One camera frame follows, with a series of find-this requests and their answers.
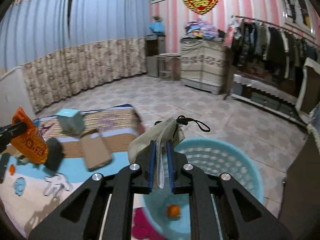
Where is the blue floral curtain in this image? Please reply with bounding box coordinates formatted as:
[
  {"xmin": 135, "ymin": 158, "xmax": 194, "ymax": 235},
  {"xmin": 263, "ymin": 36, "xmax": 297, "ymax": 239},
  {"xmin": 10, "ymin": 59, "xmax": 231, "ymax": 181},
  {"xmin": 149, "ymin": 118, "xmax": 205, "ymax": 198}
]
[{"xmin": 1, "ymin": 0, "xmax": 149, "ymax": 112}]

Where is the clothes rack with garments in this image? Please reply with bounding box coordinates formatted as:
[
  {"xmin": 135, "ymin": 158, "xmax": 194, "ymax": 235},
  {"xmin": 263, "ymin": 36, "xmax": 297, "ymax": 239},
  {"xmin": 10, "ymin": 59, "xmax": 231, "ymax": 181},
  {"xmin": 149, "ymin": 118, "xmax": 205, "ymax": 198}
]
[{"xmin": 227, "ymin": 15, "xmax": 319, "ymax": 86}]

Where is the framed wall picture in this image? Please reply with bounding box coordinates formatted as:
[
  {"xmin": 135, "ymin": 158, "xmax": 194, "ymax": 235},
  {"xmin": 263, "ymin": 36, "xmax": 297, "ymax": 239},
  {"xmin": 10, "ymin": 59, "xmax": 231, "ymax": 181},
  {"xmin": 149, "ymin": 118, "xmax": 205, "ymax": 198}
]
[{"xmin": 283, "ymin": 0, "xmax": 315, "ymax": 36}]

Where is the white cabinet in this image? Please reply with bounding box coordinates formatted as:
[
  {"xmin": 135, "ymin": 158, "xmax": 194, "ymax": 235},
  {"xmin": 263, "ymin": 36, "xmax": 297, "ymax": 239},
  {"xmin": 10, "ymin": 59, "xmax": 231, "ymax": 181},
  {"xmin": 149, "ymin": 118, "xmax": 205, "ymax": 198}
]
[{"xmin": 0, "ymin": 67, "xmax": 36, "ymax": 126}]

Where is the beige drawstring pouch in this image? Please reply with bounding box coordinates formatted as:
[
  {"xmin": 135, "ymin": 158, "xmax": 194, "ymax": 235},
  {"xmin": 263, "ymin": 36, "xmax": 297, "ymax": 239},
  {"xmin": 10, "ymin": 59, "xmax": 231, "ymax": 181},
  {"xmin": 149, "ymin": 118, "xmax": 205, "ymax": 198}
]
[{"xmin": 128, "ymin": 115, "xmax": 210, "ymax": 189}]

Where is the cloth covered cabinet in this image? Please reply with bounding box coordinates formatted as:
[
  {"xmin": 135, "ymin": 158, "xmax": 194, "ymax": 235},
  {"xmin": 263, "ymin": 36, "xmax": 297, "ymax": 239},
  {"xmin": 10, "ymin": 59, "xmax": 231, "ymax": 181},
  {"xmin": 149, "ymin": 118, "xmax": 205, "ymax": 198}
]
[{"xmin": 180, "ymin": 39, "xmax": 226, "ymax": 95}]

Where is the pile of folded clothes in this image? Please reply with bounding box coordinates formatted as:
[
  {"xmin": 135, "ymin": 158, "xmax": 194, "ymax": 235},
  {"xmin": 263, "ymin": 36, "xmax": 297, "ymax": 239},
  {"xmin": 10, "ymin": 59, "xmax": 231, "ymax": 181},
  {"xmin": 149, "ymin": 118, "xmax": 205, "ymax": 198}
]
[{"xmin": 184, "ymin": 18, "xmax": 219, "ymax": 39}]

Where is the low tv stand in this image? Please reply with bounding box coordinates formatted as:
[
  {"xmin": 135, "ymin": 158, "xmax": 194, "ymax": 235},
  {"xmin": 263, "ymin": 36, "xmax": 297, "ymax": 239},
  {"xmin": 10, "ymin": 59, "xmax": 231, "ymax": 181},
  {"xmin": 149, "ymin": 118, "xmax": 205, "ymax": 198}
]
[{"xmin": 231, "ymin": 72, "xmax": 306, "ymax": 126}]

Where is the striped cartoon blanket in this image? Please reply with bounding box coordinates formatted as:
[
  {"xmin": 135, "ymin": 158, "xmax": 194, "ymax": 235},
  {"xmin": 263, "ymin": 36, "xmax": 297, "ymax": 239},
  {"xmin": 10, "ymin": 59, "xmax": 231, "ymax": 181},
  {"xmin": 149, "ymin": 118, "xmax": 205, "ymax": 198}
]
[{"xmin": 1, "ymin": 104, "xmax": 145, "ymax": 238}]

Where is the teal cardboard box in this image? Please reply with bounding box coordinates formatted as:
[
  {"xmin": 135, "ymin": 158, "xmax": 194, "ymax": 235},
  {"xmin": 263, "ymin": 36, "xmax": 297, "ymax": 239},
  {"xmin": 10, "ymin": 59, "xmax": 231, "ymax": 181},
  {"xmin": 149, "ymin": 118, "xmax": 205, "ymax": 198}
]
[{"xmin": 56, "ymin": 108, "xmax": 85, "ymax": 135}]

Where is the small wooden stool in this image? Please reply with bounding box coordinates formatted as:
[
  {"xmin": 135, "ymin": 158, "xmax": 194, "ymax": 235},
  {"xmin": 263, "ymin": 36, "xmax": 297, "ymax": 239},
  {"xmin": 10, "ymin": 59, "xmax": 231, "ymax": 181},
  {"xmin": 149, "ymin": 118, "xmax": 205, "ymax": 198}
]
[{"xmin": 156, "ymin": 53, "xmax": 181, "ymax": 81}]

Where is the orange snack wrapper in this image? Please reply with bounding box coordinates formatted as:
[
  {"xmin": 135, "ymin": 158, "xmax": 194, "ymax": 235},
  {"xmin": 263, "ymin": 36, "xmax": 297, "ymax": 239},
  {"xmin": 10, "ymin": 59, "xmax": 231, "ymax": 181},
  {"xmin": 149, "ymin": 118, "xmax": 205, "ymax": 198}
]
[{"xmin": 10, "ymin": 106, "xmax": 48, "ymax": 164}]

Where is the black rectangular case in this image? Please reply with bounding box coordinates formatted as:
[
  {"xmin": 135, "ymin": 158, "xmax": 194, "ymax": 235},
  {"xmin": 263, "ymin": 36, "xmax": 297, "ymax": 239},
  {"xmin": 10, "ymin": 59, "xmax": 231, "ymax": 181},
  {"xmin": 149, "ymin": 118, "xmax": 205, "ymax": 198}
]
[{"xmin": 0, "ymin": 153, "xmax": 10, "ymax": 184}]

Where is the brown phone case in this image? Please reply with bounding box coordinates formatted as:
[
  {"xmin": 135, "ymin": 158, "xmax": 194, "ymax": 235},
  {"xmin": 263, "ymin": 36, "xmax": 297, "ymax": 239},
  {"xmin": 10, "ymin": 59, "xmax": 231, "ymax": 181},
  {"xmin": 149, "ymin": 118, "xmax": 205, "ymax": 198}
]
[{"xmin": 80, "ymin": 129, "xmax": 112, "ymax": 171}]

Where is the water dispenser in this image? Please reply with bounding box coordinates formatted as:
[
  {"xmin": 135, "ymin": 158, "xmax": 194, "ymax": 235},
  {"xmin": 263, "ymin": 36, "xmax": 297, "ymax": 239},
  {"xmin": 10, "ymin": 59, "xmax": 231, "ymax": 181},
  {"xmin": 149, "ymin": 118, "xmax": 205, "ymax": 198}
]
[{"xmin": 145, "ymin": 34, "xmax": 165, "ymax": 77}]

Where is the teal plastic laundry basket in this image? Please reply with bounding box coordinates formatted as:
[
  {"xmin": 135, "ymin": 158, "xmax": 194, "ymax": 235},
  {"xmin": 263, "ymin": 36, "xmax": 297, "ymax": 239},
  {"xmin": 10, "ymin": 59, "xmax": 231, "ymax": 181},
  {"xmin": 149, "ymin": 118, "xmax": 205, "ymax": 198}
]
[{"xmin": 142, "ymin": 137, "xmax": 264, "ymax": 239}]

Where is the orange plastic lid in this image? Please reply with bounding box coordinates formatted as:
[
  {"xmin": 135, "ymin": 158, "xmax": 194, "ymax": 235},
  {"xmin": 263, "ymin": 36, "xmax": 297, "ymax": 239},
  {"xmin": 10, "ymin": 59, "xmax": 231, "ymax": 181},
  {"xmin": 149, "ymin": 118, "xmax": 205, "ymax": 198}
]
[{"xmin": 9, "ymin": 164, "xmax": 16, "ymax": 176}]

